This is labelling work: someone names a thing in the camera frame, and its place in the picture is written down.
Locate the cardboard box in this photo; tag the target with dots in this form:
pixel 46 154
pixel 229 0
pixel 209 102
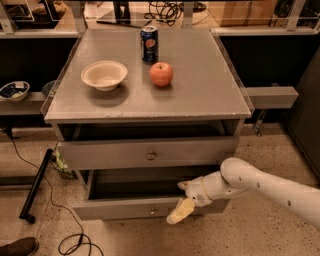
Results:
pixel 242 12

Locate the grey side shelf right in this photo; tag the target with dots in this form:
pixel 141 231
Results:
pixel 272 97

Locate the red apple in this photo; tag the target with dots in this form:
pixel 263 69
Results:
pixel 161 74

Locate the grey top drawer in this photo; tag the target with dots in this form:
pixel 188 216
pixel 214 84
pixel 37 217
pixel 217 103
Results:
pixel 133 153

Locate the black pole on floor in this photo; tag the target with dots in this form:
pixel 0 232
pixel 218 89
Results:
pixel 25 212

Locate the grey side shelf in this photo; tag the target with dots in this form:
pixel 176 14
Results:
pixel 30 105
pixel 272 97

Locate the blue pepsi can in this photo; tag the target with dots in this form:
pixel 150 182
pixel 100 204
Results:
pixel 149 44

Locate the white paper bowl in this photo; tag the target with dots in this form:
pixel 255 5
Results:
pixel 104 75

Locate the grey drawer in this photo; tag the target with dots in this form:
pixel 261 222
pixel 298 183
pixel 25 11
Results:
pixel 133 153
pixel 136 192

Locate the green snack bag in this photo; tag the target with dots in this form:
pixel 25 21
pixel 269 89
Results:
pixel 61 166

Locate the grey drawer cabinet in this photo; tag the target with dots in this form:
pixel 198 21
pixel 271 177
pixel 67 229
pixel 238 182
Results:
pixel 204 99

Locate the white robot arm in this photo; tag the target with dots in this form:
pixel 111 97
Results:
pixel 237 177

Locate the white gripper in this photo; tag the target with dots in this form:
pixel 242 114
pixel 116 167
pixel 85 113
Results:
pixel 195 191

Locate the brown shoe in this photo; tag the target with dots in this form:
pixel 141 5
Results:
pixel 22 247

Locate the dark bowl on shelf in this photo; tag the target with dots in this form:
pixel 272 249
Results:
pixel 47 88

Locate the grey side shelf left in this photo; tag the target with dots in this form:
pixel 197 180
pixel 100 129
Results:
pixel 30 105

